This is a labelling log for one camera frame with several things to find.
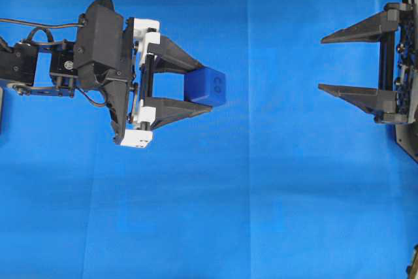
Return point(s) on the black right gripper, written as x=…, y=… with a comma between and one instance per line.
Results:
x=397, y=65

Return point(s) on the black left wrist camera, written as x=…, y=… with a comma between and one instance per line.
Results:
x=103, y=57

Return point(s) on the blue block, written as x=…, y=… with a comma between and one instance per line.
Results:
x=205, y=86

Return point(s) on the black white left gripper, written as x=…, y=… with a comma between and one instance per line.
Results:
x=143, y=44

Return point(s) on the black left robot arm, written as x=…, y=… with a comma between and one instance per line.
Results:
x=39, y=65

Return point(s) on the blue table cloth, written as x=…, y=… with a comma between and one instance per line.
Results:
x=284, y=181

